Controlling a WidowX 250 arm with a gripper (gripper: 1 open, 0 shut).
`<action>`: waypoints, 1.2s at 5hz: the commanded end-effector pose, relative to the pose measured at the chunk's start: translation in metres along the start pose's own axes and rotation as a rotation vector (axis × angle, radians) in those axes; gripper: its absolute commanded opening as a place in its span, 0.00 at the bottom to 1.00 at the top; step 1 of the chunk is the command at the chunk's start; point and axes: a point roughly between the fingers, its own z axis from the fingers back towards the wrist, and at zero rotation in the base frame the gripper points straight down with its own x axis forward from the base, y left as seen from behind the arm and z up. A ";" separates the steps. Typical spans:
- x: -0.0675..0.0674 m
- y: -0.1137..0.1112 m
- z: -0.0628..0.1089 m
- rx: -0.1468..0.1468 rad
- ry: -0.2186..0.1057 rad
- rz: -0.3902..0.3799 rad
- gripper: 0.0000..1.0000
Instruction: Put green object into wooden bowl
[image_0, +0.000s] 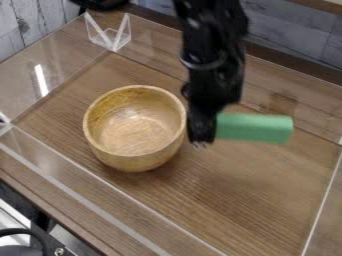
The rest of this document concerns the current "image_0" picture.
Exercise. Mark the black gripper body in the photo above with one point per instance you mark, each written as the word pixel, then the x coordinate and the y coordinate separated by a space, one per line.
pixel 213 88

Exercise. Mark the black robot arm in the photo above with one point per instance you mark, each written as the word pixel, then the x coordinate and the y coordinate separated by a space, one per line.
pixel 214 29

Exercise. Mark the green rectangular block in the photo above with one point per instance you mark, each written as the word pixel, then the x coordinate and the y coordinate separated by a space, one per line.
pixel 254 127

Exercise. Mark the wooden bowl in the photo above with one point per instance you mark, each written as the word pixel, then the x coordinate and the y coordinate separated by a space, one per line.
pixel 134 126

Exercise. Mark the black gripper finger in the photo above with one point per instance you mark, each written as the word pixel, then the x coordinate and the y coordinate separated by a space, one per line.
pixel 202 122

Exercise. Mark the black metal table bracket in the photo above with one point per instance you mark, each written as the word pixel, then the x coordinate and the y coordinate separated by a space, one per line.
pixel 62 243

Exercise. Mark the clear acrylic corner bracket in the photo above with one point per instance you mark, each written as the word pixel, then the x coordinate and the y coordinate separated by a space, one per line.
pixel 109 38

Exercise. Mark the clear acrylic tray walls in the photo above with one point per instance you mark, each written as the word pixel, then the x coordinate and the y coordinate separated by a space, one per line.
pixel 237 199

